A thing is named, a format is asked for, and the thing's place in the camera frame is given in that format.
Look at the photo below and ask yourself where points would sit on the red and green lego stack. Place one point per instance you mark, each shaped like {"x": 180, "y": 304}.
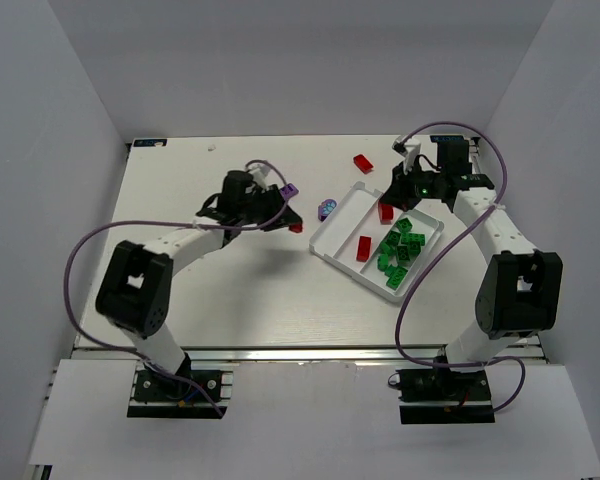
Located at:
{"x": 364, "y": 248}

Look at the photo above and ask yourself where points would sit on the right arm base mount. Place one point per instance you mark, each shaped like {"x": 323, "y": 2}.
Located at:
{"x": 433, "y": 392}

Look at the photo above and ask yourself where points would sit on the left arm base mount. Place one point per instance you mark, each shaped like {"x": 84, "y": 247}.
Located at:
{"x": 155, "y": 397}

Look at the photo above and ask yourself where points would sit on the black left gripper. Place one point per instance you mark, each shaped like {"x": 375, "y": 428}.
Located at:
{"x": 268, "y": 209}

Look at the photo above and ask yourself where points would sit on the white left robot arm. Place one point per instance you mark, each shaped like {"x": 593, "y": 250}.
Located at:
{"x": 135, "y": 292}

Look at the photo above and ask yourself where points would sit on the small green lego brick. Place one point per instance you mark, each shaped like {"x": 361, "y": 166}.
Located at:
{"x": 394, "y": 282}

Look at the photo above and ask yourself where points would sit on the blue label corner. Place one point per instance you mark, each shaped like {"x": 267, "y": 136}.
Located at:
{"x": 149, "y": 142}
{"x": 446, "y": 138}

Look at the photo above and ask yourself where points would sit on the green 2x2 lego brick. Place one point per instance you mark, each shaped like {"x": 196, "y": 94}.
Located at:
{"x": 402, "y": 254}

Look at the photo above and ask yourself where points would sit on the blue label left corner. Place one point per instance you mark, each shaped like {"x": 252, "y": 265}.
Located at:
{"x": 149, "y": 142}

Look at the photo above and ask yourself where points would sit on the blue label right corner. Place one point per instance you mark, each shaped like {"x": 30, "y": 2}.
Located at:
{"x": 446, "y": 138}

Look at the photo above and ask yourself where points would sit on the green 2x4 lego plate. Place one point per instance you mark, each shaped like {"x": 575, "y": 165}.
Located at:
{"x": 411, "y": 239}

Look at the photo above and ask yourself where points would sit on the purple paw print lego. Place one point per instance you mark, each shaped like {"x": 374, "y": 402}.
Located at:
{"x": 325, "y": 208}

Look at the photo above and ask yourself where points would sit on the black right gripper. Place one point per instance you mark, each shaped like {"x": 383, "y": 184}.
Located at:
{"x": 400, "y": 191}

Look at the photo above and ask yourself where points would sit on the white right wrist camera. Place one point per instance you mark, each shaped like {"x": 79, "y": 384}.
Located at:
{"x": 408, "y": 150}

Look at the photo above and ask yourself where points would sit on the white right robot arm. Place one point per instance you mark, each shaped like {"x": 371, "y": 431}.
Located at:
{"x": 519, "y": 294}

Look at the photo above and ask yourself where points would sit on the purple arch lego brick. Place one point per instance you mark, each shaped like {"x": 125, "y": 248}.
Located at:
{"x": 288, "y": 191}

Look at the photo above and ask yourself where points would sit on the aluminium table edge rail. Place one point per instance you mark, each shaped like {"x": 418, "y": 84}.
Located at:
{"x": 528, "y": 350}

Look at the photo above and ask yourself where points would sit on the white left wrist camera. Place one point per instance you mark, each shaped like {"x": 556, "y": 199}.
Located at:
{"x": 259, "y": 171}

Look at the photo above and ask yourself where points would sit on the white three-compartment tray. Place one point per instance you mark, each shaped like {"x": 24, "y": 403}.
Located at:
{"x": 356, "y": 214}

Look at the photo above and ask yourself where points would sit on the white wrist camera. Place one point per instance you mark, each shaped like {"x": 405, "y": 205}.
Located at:
{"x": 259, "y": 171}
{"x": 408, "y": 150}

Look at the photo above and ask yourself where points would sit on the red lego brick top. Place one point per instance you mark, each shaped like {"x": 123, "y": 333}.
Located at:
{"x": 362, "y": 163}

